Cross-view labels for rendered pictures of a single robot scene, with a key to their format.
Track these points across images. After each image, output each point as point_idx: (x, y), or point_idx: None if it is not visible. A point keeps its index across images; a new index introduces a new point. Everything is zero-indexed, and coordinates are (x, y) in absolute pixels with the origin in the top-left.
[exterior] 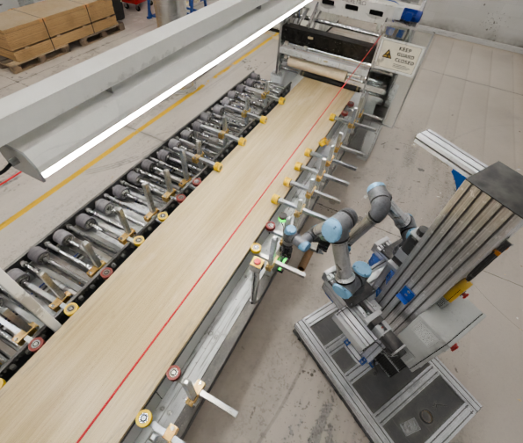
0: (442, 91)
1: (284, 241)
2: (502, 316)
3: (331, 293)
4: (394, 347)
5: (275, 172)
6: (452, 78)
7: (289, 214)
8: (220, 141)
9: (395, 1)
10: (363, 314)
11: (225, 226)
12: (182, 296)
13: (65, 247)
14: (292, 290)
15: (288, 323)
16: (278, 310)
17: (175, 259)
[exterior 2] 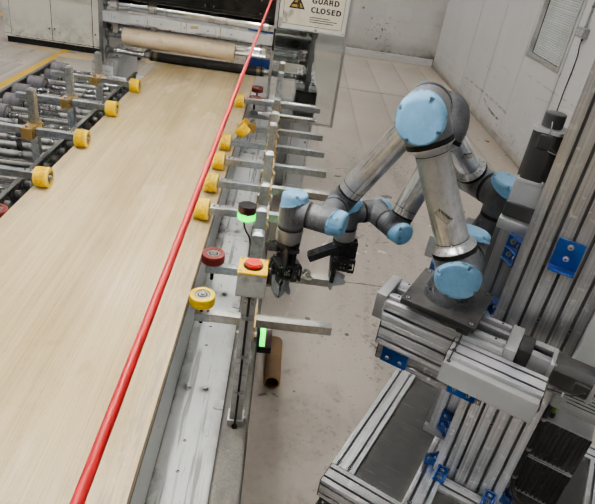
0: (359, 106)
1: (283, 232)
2: None
3: (405, 338)
4: (588, 379)
5: (176, 177)
6: (362, 92)
7: (227, 259)
8: (24, 154)
9: None
10: (497, 340)
11: (107, 272)
12: (49, 441)
13: None
14: (271, 431)
15: (294, 499)
16: (260, 482)
17: None
